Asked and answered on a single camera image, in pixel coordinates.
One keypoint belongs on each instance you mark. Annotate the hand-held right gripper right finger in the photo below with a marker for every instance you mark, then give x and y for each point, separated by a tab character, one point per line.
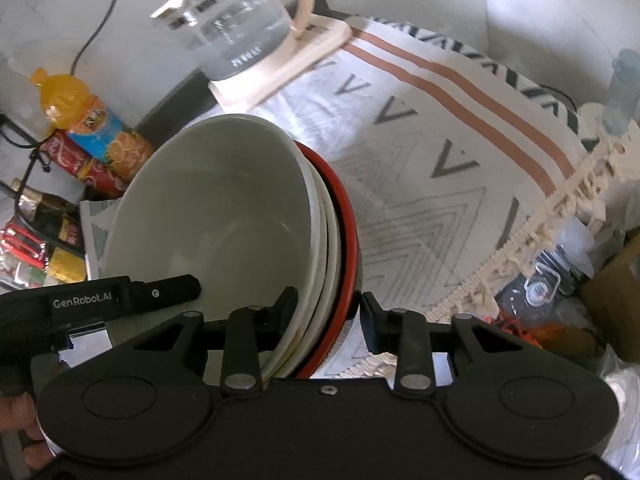
371	312

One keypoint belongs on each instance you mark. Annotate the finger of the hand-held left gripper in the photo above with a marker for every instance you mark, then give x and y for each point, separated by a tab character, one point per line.
167	290

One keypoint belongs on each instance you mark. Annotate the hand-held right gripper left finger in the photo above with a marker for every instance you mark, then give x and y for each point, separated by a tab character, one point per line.
287	305

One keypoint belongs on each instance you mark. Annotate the large white bowl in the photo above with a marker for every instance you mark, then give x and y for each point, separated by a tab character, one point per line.
215	220

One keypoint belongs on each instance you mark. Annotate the person's left hand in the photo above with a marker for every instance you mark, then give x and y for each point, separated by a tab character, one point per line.
17	415

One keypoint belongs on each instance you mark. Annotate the yellow snack packet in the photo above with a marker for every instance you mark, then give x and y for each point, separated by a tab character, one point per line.
67	265

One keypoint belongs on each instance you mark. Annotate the red snack packet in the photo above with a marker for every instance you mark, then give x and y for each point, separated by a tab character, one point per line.
22	242

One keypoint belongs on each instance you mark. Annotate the dark glass bottle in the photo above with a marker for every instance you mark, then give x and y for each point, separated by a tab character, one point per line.
47	207

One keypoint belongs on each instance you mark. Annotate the patterned table cloth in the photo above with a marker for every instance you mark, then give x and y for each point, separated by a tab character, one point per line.
440	200

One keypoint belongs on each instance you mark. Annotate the red drink can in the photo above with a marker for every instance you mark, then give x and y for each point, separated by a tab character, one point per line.
75	162

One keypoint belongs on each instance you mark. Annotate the clear plastic bottle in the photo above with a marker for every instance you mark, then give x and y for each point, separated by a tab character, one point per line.
540	290

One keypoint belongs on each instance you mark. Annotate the orange juice bottle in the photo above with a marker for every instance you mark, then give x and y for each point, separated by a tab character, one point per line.
95	125

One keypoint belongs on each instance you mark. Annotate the cream kettle base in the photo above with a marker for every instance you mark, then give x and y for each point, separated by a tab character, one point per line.
280	67

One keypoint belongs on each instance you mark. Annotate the cardboard box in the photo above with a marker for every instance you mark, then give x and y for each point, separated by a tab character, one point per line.
615	300

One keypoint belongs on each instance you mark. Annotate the glass kettle with cream lid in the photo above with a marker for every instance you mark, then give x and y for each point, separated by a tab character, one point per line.
235	20

